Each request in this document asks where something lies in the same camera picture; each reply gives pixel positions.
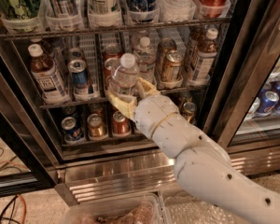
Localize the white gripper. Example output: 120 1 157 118
107 77 205 158

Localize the clear water bottle front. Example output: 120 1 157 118
110 53 139 95

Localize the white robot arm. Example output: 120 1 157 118
107 78 280 224

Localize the red can bottom shelf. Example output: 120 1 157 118
112 111 131 136

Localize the gold can front middle shelf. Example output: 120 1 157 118
161 50 183 89

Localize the gold can shelf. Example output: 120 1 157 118
157 37 176 72
161 50 183 89

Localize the clear water bottle rear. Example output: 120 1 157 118
133 36 156 83

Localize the gold can rear middle shelf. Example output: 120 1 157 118
157 37 176 72

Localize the blue pepsi can middle shelf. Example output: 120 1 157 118
67 60 94 101

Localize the blue pepsi can shelf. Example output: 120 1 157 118
67 60 94 101
61 117 85 144

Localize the blue pepsi can bottom shelf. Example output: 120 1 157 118
61 117 85 144

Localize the brown tea bottle right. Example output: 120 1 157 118
188 27 218 82

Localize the brown tea bottle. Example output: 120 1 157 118
28 44 69 105
188 27 218 82

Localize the steel fridge bottom grille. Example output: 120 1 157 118
56 139 280 205

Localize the brown tea bottle left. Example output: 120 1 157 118
28 44 69 105

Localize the pepsi bottle top shelf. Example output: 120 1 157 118
126 0 157 22

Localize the clear water bottle top shelf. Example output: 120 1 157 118
158 0 196 22

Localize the white label bottle top shelf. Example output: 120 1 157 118
88 0 121 27

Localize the striped can top shelf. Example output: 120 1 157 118
46 0 84 32

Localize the left fridge glass door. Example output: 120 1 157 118
0 37 61 197

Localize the blue pepsi cans right fridge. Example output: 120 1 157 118
245 80 280 120

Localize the green bottle top shelf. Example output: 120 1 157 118
0 0 43 33

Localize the red coca-cola can front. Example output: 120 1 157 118
103 57 119 90

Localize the red coca-cola can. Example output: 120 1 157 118
103 44 123 61
103 57 119 90

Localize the gold can bottom right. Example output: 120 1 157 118
181 102 197 123

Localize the gold can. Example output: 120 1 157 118
87 114 107 140
181 102 197 123

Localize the gold can bottom left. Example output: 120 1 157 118
87 114 107 140

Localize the red coca-cola can rear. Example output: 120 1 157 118
103 44 123 61

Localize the silver can behind pepsi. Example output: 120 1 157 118
67 47 85 62

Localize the clear plastic bin left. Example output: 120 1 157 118
59 193 164 224

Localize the clear plastic bin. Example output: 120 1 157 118
159 187 238 224
59 193 164 224

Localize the clear plastic bin right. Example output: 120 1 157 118
159 187 238 224

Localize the bubble wrap sheet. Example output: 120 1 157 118
163 194 228 224

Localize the middle wire shelf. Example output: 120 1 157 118
38 86 207 109

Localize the right fridge door frame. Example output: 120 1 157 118
200 0 280 147

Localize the orange cable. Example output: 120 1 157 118
0 161 28 224

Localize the black cable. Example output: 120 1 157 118
0 133 20 224

